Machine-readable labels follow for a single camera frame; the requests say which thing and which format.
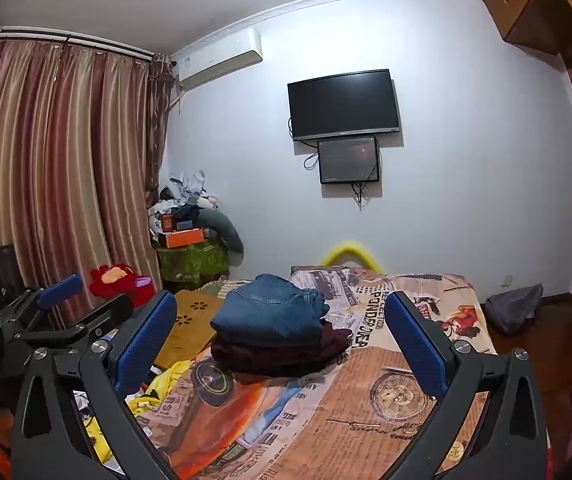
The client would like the pile of clutter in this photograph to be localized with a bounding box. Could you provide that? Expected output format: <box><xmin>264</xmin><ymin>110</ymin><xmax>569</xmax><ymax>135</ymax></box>
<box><xmin>147</xmin><ymin>170</ymin><xmax>221</xmax><ymax>236</ymax></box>

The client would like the small wall monitor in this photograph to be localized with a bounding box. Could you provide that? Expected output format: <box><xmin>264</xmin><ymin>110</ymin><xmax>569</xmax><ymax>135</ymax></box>
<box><xmin>317</xmin><ymin>136</ymin><xmax>381</xmax><ymax>185</ymax></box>

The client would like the printed bed blanket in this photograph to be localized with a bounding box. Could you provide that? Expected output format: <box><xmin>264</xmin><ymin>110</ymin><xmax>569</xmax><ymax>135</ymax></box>
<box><xmin>126</xmin><ymin>265</ymin><xmax>499</xmax><ymax>480</ymax></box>

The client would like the yellow cloth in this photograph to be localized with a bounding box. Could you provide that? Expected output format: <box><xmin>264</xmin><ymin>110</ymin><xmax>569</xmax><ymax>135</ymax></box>
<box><xmin>83</xmin><ymin>360</ymin><xmax>191</xmax><ymax>466</ymax></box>

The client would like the wooden lap board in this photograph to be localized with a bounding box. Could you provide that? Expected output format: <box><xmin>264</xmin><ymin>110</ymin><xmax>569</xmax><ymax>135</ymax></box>
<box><xmin>153</xmin><ymin>287</ymin><xmax>227</xmax><ymax>371</ymax></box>

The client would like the curtain rod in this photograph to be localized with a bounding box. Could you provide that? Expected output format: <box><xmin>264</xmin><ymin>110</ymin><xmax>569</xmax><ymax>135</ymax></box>
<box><xmin>0</xmin><ymin>25</ymin><xmax>167</xmax><ymax>63</ymax></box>

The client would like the blue denim jacket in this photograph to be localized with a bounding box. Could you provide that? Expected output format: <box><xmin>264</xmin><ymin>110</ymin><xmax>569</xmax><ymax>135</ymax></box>
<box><xmin>210</xmin><ymin>273</ymin><xmax>331</xmax><ymax>348</ymax></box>

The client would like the striped pink curtain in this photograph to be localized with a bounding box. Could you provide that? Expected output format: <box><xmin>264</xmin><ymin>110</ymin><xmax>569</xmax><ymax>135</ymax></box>
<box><xmin>0</xmin><ymin>22</ymin><xmax>174</xmax><ymax>311</ymax></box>

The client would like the maroon folded cloth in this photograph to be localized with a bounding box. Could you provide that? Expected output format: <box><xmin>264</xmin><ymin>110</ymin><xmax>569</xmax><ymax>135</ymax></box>
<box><xmin>211</xmin><ymin>320</ymin><xmax>354</xmax><ymax>380</ymax></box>

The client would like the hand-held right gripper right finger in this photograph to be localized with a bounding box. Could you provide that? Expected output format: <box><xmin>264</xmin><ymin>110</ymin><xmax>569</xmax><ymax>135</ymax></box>
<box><xmin>384</xmin><ymin>290</ymin><xmax>552</xmax><ymax>480</ymax></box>

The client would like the grey bag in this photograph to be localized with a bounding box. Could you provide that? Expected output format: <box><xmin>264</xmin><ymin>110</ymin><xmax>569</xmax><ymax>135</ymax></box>
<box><xmin>484</xmin><ymin>283</ymin><xmax>544</xmax><ymax>337</ymax></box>

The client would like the white air conditioner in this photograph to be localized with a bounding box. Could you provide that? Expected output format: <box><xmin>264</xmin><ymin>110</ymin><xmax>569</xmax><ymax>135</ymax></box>
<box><xmin>173</xmin><ymin>29</ymin><xmax>263</xmax><ymax>92</ymax></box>

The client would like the yellow foam tube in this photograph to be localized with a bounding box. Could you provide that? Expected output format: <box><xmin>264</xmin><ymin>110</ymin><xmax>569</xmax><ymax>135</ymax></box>
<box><xmin>322</xmin><ymin>241</ymin><xmax>379</xmax><ymax>273</ymax></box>

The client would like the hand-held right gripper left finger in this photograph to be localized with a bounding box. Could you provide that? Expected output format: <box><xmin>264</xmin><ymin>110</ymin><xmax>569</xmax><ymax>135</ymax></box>
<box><xmin>10</xmin><ymin>290</ymin><xmax>179</xmax><ymax>480</ymax></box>

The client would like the black monitor cable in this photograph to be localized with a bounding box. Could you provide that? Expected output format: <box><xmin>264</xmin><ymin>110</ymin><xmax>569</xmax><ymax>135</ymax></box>
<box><xmin>352</xmin><ymin>180</ymin><xmax>373</xmax><ymax>212</ymax></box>

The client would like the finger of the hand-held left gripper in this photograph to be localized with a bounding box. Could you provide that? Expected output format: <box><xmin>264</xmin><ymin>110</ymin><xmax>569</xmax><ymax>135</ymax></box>
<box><xmin>8</xmin><ymin>273</ymin><xmax>85</xmax><ymax>323</ymax></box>
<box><xmin>18</xmin><ymin>293</ymin><xmax>135</xmax><ymax>347</ymax></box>

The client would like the red plush flower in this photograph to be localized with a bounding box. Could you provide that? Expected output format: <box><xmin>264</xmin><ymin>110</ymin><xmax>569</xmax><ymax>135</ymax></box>
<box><xmin>89</xmin><ymin>261</ymin><xmax>155</xmax><ymax>308</ymax></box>

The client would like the black wall television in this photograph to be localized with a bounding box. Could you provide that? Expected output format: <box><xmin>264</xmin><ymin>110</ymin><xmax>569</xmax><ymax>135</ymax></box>
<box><xmin>287</xmin><ymin>68</ymin><xmax>401</xmax><ymax>142</ymax></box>

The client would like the wooden wall cabinet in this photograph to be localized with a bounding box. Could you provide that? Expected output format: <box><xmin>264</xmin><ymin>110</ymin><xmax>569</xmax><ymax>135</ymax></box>
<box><xmin>480</xmin><ymin>0</ymin><xmax>572</xmax><ymax>56</ymax></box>

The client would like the orange box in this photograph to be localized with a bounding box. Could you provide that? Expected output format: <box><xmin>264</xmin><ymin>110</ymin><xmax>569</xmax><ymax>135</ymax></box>
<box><xmin>165</xmin><ymin>227</ymin><xmax>205</xmax><ymax>249</ymax></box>

